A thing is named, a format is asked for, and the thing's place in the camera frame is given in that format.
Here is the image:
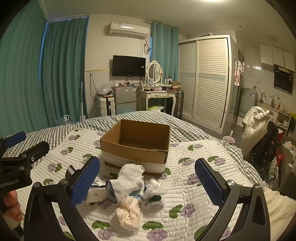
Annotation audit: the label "dark round disc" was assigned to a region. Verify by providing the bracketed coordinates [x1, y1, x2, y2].
[106, 180, 117, 204]

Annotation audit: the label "person's left hand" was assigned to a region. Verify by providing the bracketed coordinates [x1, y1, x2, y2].
[3, 190, 23, 230]

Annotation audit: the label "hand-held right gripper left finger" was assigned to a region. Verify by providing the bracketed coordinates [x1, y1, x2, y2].
[24, 156, 101, 241]

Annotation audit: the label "small teal packet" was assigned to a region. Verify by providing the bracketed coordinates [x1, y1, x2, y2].
[128, 189, 144, 200]

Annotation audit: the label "white mop pole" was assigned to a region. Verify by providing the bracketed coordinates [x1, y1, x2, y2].
[79, 71, 88, 121]

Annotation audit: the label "red plastic bag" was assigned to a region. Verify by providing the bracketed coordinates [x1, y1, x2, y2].
[276, 153, 287, 168]

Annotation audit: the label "grey washing machine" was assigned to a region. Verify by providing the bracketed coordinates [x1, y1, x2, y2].
[238, 87, 259, 117]

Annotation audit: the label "white folded cloth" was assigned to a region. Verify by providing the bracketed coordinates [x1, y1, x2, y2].
[86, 186, 107, 205]

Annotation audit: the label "white floral quilt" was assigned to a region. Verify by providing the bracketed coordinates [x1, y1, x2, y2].
[17, 127, 263, 241]

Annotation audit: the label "silver suitcase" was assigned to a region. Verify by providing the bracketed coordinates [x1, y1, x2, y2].
[173, 90, 185, 119]

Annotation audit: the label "white sock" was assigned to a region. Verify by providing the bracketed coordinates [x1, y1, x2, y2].
[109, 163, 146, 202]

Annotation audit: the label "small black box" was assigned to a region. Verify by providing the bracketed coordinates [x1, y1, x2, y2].
[65, 165, 79, 181]

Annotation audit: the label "white jacket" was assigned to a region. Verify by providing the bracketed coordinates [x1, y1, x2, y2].
[242, 106, 271, 156]

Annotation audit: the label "black wall television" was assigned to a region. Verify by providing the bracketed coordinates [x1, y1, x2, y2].
[112, 55, 147, 77]

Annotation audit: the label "white fluffy blanket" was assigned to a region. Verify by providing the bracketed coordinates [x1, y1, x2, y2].
[263, 185, 296, 241]

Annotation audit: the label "white oval vanity mirror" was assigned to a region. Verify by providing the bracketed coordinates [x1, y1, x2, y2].
[146, 60, 164, 85]

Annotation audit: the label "large green curtain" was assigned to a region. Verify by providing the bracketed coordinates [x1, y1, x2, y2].
[0, 0, 90, 138]

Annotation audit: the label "black range hood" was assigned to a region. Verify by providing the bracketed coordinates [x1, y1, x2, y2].
[273, 65, 296, 94]

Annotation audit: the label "white suitcase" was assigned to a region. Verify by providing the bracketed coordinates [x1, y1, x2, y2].
[96, 97, 115, 117]

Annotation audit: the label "dark floral garment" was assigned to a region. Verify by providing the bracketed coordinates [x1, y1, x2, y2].
[249, 120, 280, 177]

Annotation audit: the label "narrow teal curtain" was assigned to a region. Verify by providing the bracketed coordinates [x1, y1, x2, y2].
[150, 22, 180, 75]

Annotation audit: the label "pink hanging clothes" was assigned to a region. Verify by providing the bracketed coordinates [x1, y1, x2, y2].
[234, 60, 245, 85]

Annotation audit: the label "brown cardboard box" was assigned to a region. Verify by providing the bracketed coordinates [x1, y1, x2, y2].
[100, 119, 171, 179]

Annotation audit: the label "white louvred wardrobe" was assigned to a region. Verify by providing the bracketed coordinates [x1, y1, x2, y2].
[178, 34, 233, 135]

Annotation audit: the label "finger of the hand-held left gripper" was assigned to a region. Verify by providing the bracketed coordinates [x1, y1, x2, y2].
[14, 141, 50, 168]
[4, 131, 27, 148]

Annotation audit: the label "white cloth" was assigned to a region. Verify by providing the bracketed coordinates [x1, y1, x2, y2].
[141, 178, 167, 207]
[86, 186, 107, 205]

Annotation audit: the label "pink cup with straw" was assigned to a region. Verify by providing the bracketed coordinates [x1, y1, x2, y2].
[223, 130, 236, 146]

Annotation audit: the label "white open shelf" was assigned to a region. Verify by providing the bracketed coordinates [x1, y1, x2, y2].
[276, 111, 292, 138]

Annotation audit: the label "white blue packet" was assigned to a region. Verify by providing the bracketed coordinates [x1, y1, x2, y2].
[92, 177, 107, 189]

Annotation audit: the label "white vanity table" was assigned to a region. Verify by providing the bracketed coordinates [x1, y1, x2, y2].
[138, 89, 176, 114]

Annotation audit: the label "clear plastic bag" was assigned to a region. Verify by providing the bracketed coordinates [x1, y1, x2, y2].
[99, 82, 116, 97]

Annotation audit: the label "white air conditioner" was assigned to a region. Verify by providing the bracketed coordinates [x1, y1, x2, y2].
[107, 21, 150, 39]

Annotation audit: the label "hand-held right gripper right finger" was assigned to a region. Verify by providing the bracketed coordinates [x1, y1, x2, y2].
[194, 158, 271, 241]

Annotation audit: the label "cream peach sock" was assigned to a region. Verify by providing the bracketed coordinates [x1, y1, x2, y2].
[115, 197, 142, 231]

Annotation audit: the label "black hanging cables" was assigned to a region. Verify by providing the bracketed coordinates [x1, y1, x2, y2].
[89, 73, 100, 100]

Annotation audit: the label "white wall cabinets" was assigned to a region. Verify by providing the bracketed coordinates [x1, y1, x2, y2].
[259, 43, 296, 70]

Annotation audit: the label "silver mini fridge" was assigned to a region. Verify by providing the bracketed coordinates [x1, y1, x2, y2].
[113, 85, 137, 116]

